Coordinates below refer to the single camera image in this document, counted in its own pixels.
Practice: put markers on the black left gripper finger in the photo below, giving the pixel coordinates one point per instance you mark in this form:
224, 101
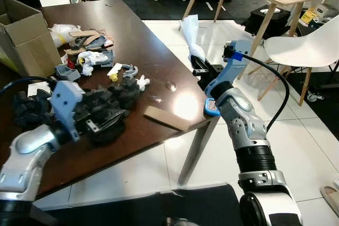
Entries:
114, 119
116, 102

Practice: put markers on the large black foam piece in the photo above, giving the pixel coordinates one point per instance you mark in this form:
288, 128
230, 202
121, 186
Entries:
124, 91

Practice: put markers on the white plastic wrapper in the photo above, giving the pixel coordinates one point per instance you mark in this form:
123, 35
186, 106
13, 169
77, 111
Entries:
190, 35

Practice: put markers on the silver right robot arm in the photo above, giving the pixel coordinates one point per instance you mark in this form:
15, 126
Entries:
249, 125

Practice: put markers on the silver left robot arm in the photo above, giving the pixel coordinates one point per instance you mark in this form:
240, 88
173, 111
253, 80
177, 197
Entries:
24, 157

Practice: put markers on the yellow white small part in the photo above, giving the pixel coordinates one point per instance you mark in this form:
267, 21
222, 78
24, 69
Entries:
114, 77

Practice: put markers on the blue orange packet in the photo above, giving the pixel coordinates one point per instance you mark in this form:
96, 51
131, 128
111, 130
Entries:
211, 108

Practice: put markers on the small white plastic piece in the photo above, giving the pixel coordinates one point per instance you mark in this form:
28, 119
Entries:
142, 82

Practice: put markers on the grey plastic clip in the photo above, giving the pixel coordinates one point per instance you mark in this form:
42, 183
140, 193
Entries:
130, 70

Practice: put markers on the grey plastic tray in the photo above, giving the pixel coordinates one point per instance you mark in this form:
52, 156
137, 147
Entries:
108, 56

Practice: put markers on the grey plastic part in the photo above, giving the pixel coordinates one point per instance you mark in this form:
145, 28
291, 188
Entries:
66, 73

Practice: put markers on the white crumpled plastic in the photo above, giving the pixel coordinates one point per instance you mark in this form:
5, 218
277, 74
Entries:
92, 59

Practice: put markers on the flat cardboard strip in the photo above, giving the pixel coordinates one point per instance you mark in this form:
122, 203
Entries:
167, 118

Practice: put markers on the dark brown wooden table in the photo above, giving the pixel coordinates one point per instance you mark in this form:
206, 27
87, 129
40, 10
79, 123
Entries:
148, 51

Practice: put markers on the white paper sheet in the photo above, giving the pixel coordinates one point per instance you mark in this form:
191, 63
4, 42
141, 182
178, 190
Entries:
37, 89

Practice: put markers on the small black foam piece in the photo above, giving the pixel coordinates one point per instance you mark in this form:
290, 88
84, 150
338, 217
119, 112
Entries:
29, 110

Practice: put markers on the cardboard scraps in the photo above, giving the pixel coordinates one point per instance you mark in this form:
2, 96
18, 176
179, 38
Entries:
87, 34

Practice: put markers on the white plastic bag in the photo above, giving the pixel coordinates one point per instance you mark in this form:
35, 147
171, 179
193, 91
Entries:
62, 34

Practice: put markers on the black floor mat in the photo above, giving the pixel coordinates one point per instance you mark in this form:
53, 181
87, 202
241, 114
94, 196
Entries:
132, 210

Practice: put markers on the large open cardboard box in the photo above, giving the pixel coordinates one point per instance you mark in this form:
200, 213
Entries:
32, 41

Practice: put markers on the white shell chair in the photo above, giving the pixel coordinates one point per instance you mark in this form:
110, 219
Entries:
307, 46

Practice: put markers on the yellow package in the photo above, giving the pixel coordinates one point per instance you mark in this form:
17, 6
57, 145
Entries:
308, 17

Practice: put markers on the person's foot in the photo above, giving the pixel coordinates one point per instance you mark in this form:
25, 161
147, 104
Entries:
331, 199

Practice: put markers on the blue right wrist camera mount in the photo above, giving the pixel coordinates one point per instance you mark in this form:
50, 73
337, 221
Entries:
233, 72

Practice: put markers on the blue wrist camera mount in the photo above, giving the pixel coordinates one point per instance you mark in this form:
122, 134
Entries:
66, 104
233, 72

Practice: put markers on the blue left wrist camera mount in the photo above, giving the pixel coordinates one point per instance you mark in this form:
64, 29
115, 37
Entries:
66, 104

